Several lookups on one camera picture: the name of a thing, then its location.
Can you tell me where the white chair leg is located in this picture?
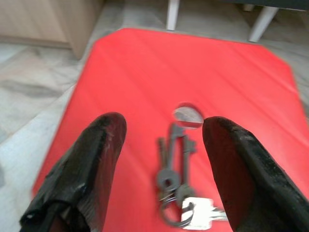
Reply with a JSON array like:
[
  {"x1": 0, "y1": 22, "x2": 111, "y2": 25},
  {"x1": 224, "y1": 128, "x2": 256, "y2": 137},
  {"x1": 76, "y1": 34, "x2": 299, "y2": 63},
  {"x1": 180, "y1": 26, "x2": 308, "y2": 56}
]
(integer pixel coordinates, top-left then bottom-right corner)
[
  {"x1": 166, "y1": 0, "x2": 181, "y2": 31},
  {"x1": 248, "y1": 6, "x2": 280, "y2": 43}
]

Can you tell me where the red plastic stool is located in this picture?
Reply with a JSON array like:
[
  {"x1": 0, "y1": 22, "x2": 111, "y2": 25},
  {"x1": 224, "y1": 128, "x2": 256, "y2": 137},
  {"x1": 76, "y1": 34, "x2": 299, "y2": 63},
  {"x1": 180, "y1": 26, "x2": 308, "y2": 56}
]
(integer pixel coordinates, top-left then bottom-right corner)
[{"x1": 31, "y1": 28, "x2": 304, "y2": 232}]

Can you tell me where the grey long skeleton key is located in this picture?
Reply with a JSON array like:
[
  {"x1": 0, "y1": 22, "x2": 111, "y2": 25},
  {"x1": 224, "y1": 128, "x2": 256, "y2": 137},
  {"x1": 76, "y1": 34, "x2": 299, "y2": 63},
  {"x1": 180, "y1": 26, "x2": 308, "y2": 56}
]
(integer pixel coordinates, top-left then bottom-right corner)
[
  {"x1": 156, "y1": 123, "x2": 186, "y2": 192},
  {"x1": 176, "y1": 139, "x2": 198, "y2": 202}
]

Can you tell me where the dark chair seat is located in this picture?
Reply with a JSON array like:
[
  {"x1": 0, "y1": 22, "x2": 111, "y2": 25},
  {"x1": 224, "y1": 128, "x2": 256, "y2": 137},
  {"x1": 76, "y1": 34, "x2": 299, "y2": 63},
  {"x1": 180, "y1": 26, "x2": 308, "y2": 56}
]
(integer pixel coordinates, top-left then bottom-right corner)
[{"x1": 230, "y1": 0, "x2": 309, "y2": 12}]

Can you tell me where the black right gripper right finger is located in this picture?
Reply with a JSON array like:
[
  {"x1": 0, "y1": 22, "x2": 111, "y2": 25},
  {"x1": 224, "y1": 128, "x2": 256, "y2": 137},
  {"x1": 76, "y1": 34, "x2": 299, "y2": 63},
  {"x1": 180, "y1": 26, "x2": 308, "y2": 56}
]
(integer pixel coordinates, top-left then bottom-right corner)
[{"x1": 202, "y1": 116, "x2": 309, "y2": 232}]

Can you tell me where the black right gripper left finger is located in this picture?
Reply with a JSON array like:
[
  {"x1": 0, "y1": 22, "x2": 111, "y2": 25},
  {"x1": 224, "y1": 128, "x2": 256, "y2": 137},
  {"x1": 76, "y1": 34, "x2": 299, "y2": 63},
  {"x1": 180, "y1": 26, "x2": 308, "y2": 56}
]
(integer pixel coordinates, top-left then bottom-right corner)
[{"x1": 20, "y1": 112, "x2": 127, "y2": 232}]

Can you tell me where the silver flat key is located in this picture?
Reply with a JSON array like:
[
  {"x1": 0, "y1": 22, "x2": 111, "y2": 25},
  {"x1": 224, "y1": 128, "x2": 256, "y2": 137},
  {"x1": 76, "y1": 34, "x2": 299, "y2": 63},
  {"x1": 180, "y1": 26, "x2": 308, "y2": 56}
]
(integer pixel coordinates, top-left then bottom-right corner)
[{"x1": 209, "y1": 207, "x2": 229, "y2": 222}]

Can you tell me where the grey small key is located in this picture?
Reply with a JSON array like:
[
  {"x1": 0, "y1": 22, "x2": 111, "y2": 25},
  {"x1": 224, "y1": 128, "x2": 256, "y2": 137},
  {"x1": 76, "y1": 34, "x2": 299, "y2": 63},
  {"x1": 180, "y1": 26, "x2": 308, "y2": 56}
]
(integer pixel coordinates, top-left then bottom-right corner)
[{"x1": 156, "y1": 137, "x2": 169, "y2": 175}]

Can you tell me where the light wooden cabinet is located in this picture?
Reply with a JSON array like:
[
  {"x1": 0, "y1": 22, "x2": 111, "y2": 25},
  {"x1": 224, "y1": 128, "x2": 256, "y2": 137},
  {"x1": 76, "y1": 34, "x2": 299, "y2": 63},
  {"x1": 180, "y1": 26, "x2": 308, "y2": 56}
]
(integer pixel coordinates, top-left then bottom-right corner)
[{"x1": 0, "y1": 0, "x2": 105, "y2": 60}]

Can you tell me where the white key tag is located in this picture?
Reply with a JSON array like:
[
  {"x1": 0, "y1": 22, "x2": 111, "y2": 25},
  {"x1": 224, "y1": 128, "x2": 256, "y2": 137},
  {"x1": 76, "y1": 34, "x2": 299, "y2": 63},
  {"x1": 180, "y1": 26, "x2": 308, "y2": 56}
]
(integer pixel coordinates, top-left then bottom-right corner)
[{"x1": 181, "y1": 197, "x2": 215, "y2": 230}]

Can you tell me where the metal key ring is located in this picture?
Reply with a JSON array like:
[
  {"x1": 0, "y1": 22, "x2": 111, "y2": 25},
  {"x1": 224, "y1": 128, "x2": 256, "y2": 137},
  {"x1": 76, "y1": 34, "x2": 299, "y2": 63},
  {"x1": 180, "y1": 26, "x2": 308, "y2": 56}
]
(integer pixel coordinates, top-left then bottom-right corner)
[{"x1": 158, "y1": 194, "x2": 195, "y2": 229}]

